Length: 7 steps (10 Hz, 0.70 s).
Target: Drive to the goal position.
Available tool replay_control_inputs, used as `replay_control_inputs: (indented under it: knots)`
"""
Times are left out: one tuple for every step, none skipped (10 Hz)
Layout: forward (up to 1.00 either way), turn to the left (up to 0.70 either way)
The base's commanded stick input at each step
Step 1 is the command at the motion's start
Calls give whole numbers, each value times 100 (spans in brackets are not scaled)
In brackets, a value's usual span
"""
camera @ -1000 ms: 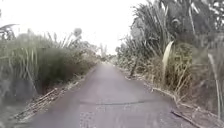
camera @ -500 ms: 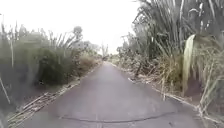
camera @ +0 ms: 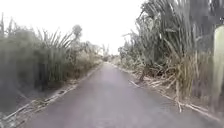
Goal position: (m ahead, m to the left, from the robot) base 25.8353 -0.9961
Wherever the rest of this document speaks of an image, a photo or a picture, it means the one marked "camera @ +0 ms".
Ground grey asphalt path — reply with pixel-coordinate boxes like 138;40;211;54
20;61;224;128

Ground strip of dry fallen leaves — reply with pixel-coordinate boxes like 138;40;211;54
111;63;224;124
0;63;103;128

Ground row of tall flax bushes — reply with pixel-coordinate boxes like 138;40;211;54
109;0;224;113

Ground tall thin tree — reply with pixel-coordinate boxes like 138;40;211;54
71;24;84;43

